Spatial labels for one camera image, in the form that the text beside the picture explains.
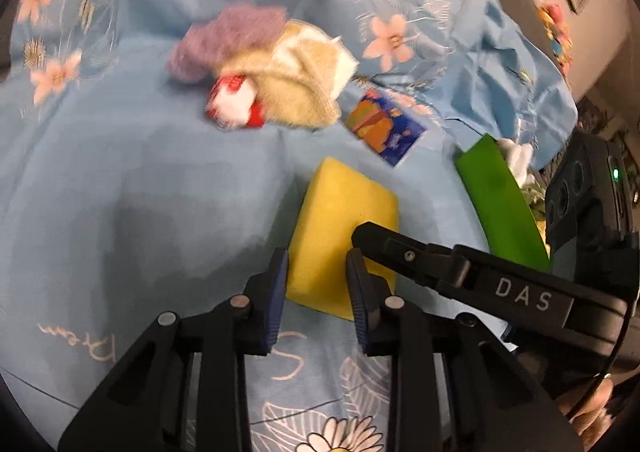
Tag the white cotton pieces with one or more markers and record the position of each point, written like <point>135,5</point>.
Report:
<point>515,155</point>

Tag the yellow sponge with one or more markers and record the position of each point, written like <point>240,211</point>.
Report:
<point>330,212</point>

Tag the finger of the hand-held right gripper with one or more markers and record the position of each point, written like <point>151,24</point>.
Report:
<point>400,252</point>

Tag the purple fluffy cloth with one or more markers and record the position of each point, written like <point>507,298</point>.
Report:
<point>225,37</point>

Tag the green box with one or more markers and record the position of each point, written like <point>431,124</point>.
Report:
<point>500,202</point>

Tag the red and white tissue pack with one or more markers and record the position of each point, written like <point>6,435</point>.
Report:
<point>232,100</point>

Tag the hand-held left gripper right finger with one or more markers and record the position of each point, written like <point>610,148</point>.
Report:
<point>357,302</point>

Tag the blue floral bed sheet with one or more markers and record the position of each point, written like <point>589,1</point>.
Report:
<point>125,157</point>

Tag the person's right hand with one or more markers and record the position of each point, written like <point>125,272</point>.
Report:
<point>590,414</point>

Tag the beige terry towel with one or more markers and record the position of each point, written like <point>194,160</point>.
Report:
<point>300,87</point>

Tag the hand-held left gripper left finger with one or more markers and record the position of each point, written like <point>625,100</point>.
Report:
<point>275,297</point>

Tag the white cloth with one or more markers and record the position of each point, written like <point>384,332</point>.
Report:
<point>346,66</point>

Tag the blue and orange tissue pack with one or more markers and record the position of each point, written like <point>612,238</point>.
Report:
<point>385,127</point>

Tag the colourful toys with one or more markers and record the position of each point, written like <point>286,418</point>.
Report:
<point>555,27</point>

